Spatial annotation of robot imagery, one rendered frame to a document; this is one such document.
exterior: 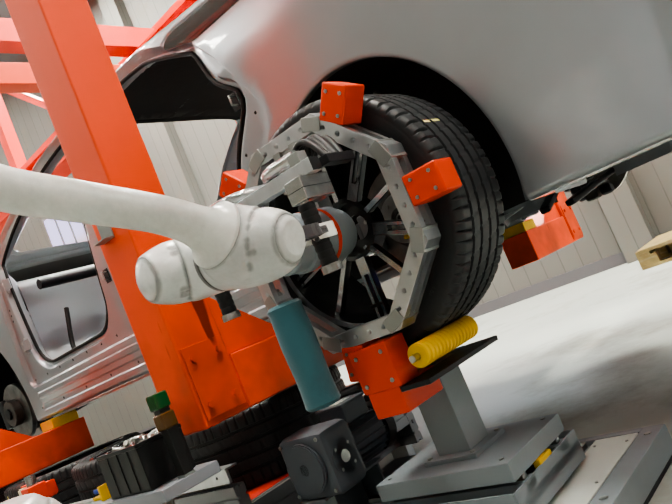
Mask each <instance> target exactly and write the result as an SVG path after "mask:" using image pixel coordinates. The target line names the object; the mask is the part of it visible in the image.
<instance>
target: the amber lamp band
mask: <svg viewBox="0 0 672 504"><path fill-rule="evenodd" d="M153 420H154V423H155V425H156V428H157V430H158V432H162V431H164V430H167V429H169V428H171V427H174V426H176V425H177V424H178V420H177V418H176V415H175V413H174V410H173V409H170V410H168V411H166V412H164V413H162V414H159V415H157V416H154V417H153Z"/></svg>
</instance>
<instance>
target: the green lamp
mask: <svg viewBox="0 0 672 504"><path fill-rule="evenodd" d="M146 402H147V405H148V407H149V410H150V412H151V413H152V412H155V411H158V410H160V409H163V408H165V407H167V406H169V405H170V404H171V402H170V400H169V397H168V395H167V392H166V390H162V391H160V392H157V393H155V394H153V395H150V396H148V397H146Z"/></svg>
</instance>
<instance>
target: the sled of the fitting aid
mask: <svg viewBox="0 0 672 504"><path fill-rule="evenodd" d="M585 457H586V456H585V454H584V451H583V449H582V447H581V445H580V442H579V440H578V438H577V435H576V433H575V431H574V429H572V430H565V431H562V432H561V433H560V435H559V436H558V437H557V438H556V439H555V440H554V441H553V442H552V443H551V444H550V445H549V446H548V447H547V449H546V450H545V451H544V452H543V453H542V454H541V455H540V456H539V457H538V458H537V459H536V460H535V461H534V463H533V464H532V465H531V466H530V467H529V468H528V469H527V470H526V471H525V472H524V473H523V474H522V475H521V476H520V478H519V479H518V480H517V481H516V482H512V483H506V484H499V485H493V486H486V487H480V488H473V489H466V490H460V491H453V492H447V493H440V494H433V495H427V496H420V497H414V498H407V499H400V500H394V501H387V502H382V501H381V498H380V496H379V494H378V495H376V496H371V497H370V498H369V499H368V502H369V503H367V504H548V503H549V502H550V501H551V500H552V498H553V497H554V496H555V495H556V493H557V492H558V491H559V490H560V488H561V487H562V486H563V485H564V483H565V482H566V481H567V480H568V478H569V477H570V476H571V475H572V473H573V472H574V471H575V470H576V469H577V467H578V466H579V465H580V464H581V462H582V461H583V460H584V459H585Z"/></svg>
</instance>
